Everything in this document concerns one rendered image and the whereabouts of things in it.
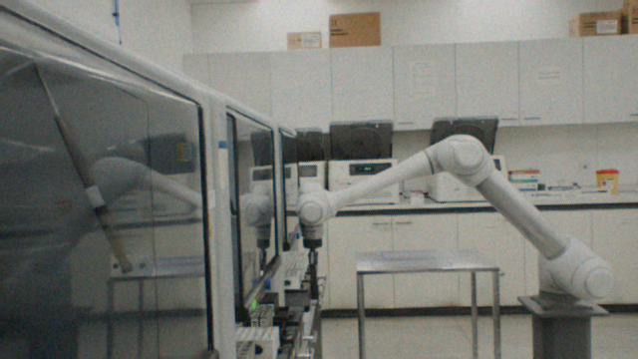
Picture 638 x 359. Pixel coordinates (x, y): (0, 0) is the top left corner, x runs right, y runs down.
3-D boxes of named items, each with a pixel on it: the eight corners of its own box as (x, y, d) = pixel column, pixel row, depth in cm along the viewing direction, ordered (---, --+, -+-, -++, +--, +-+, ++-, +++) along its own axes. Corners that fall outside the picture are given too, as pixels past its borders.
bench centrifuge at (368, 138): (329, 206, 441) (326, 120, 437) (331, 200, 503) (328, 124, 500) (400, 204, 439) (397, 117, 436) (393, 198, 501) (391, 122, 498)
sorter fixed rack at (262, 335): (155, 367, 139) (154, 342, 138) (167, 352, 149) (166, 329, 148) (275, 364, 138) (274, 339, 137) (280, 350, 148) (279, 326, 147)
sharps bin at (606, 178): (601, 195, 462) (601, 169, 461) (592, 193, 479) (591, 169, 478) (623, 194, 461) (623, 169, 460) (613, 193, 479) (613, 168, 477)
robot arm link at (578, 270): (602, 269, 209) (637, 283, 187) (571, 300, 209) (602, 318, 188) (456, 126, 205) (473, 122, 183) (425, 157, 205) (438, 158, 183)
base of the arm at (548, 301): (570, 294, 233) (570, 281, 232) (594, 309, 210) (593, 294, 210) (525, 295, 233) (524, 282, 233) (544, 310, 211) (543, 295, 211)
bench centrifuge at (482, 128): (437, 203, 438) (435, 116, 435) (426, 197, 500) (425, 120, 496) (508, 201, 436) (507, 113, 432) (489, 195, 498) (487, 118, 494)
